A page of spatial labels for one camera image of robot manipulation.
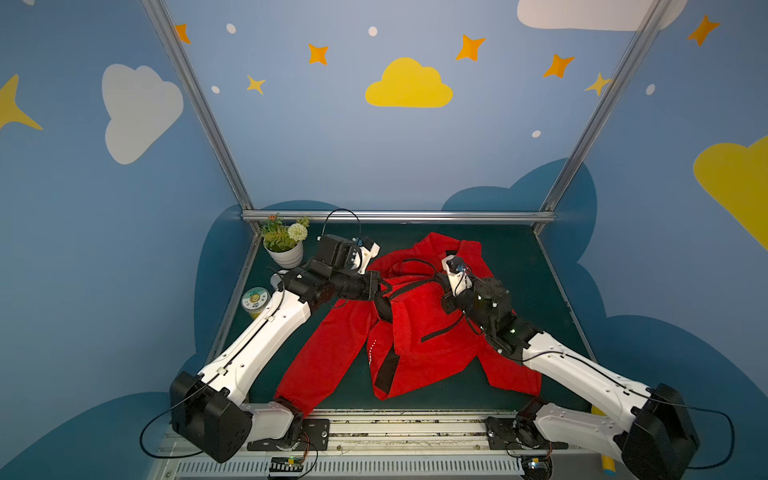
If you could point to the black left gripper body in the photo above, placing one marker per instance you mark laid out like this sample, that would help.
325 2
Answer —
372 285

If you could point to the red jacket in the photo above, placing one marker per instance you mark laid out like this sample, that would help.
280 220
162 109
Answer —
408 339

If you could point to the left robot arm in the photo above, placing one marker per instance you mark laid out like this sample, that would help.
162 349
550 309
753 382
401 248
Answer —
209 408

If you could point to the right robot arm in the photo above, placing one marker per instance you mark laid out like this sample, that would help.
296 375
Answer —
649 430

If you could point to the white plant pot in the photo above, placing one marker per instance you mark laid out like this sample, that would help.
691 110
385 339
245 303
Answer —
288 259

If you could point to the green artificial plant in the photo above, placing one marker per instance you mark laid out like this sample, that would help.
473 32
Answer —
280 237

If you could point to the silver tin can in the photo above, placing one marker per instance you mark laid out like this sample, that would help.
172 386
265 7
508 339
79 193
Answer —
276 280

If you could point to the right controller board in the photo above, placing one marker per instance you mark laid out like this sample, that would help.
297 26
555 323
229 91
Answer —
535 468

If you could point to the controller board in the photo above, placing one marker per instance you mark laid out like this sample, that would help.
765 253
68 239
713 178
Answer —
286 467
535 468

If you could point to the yellow toy shovel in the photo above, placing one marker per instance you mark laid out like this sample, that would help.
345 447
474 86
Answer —
609 465

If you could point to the left controller board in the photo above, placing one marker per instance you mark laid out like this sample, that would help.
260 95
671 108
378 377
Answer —
286 467

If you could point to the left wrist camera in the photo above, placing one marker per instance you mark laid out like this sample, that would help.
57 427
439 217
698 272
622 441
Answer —
365 250

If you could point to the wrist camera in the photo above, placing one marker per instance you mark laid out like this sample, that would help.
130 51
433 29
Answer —
458 274
365 250

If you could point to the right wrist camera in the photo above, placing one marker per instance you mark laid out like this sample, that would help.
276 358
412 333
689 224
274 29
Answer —
458 274

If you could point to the aluminium frame rail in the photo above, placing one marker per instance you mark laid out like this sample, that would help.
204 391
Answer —
405 217

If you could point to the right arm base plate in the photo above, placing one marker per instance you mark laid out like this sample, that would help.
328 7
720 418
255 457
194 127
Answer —
514 434

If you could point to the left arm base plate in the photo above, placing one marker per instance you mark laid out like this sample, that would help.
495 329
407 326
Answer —
312 432

